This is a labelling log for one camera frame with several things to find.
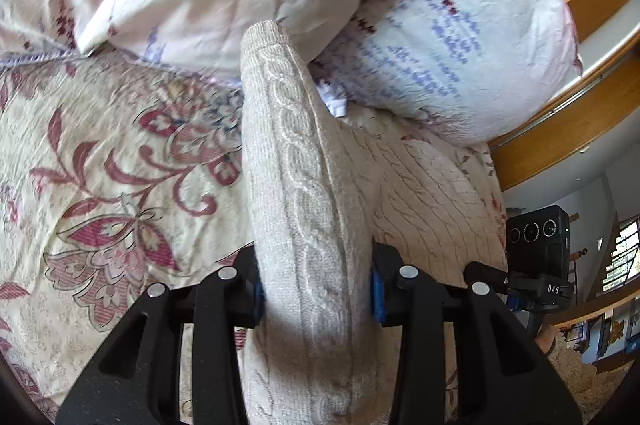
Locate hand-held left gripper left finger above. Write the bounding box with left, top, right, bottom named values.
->
left=55, top=246, right=267, bottom=425

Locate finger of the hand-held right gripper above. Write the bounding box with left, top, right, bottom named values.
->
left=462, top=261, right=512, bottom=292

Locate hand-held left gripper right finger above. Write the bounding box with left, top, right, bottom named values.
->
left=369, top=242, right=584, bottom=425

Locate beige cable knit sweater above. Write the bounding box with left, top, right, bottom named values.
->
left=237, top=20, right=508, bottom=425

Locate person's right forearm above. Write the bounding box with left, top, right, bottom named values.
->
left=546, top=344, right=621, bottom=412

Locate person's right hand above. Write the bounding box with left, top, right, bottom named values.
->
left=533, top=323, right=558, bottom=357

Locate window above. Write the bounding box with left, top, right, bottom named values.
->
left=597, top=214, right=640, bottom=297

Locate wooden shelf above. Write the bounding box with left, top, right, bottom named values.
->
left=544, top=276, right=640, bottom=327

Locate red floral bedspread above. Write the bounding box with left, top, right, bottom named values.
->
left=0, top=50, right=512, bottom=425

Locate lavender print pillow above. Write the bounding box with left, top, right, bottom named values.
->
left=311, top=0, right=586, bottom=146

